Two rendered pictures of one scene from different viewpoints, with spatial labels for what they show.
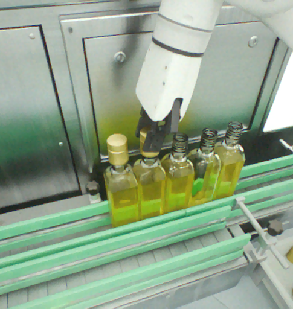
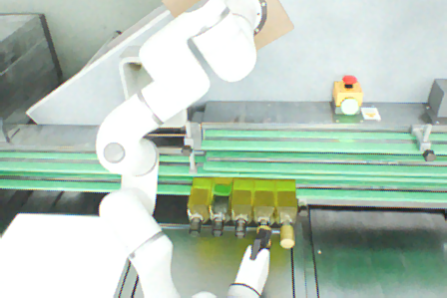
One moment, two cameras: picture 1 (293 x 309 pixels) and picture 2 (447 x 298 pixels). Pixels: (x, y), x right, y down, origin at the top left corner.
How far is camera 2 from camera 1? 58 cm
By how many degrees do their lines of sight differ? 13
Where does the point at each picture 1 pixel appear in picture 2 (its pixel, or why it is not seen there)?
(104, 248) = (306, 166)
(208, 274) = (235, 125)
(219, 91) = (185, 263)
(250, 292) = not seen: hidden behind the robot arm
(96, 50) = not seen: outside the picture
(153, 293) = (279, 126)
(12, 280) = (372, 162)
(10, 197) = (364, 218)
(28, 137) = (342, 262)
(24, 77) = not seen: outside the picture
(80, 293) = (331, 147)
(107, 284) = (312, 147)
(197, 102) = (205, 258)
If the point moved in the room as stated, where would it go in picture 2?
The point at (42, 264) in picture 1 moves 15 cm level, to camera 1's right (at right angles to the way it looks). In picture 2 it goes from (350, 168) to (298, 154)
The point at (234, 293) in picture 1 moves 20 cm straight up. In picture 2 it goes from (210, 96) to (201, 134)
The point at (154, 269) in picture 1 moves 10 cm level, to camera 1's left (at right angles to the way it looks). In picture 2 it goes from (278, 147) to (314, 156)
